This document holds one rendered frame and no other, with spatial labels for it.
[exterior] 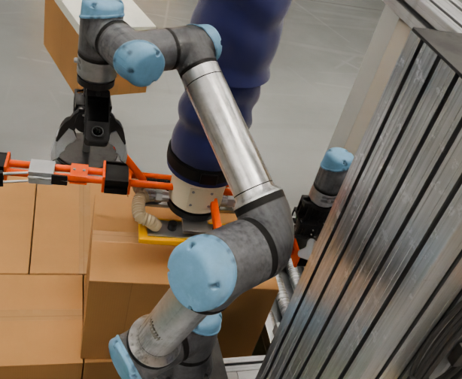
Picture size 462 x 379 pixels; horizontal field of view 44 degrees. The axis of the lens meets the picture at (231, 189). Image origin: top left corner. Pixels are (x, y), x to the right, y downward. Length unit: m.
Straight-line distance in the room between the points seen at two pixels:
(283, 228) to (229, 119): 0.22
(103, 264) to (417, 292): 1.19
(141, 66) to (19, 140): 2.95
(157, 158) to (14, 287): 1.84
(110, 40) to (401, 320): 0.64
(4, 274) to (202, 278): 1.51
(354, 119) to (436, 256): 2.31
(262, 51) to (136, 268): 0.79
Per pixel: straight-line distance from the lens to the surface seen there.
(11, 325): 2.18
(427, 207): 0.79
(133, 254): 1.86
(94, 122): 1.11
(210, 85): 1.04
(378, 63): 2.91
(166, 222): 1.79
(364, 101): 2.99
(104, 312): 1.89
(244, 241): 0.92
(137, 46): 0.98
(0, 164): 1.75
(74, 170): 1.75
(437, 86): 0.79
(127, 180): 1.72
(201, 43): 1.07
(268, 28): 1.43
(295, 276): 2.52
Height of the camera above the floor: 2.28
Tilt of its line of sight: 37 degrees down
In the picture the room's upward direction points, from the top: 16 degrees clockwise
